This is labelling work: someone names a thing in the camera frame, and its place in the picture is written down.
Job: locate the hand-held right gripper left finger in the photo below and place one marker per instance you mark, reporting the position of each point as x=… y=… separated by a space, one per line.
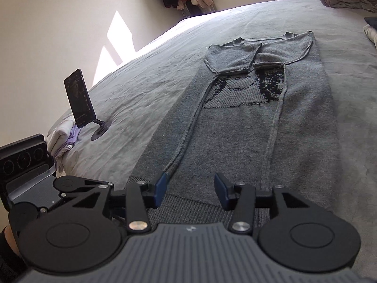
x=160 y=185

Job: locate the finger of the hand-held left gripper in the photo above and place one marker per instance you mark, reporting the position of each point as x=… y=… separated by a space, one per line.
x=91 y=185

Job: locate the grey knit sweater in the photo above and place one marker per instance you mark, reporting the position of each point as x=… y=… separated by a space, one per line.
x=235 y=129

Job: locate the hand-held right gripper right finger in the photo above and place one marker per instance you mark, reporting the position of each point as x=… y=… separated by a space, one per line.
x=221 y=188

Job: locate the black phone stand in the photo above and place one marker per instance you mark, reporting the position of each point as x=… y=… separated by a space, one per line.
x=100 y=131

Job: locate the purple cloth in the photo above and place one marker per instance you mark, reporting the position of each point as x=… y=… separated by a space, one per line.
x=73 y=132

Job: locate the bed with grey sheet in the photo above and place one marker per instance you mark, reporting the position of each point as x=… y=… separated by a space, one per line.
x=347 y=123

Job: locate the white folded cloth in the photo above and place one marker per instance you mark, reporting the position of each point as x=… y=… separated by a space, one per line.
x=59 y=135

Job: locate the person's left forearm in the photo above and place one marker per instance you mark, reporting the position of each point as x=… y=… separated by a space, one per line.
x=11 y=256

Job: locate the black folded garment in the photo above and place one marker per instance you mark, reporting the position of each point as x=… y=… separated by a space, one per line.
x=372 y=22

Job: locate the cream folded garment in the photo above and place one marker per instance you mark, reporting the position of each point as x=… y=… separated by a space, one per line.
x=371 y=35

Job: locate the black smartphone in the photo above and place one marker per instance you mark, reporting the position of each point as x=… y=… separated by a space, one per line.
x=79 y=97

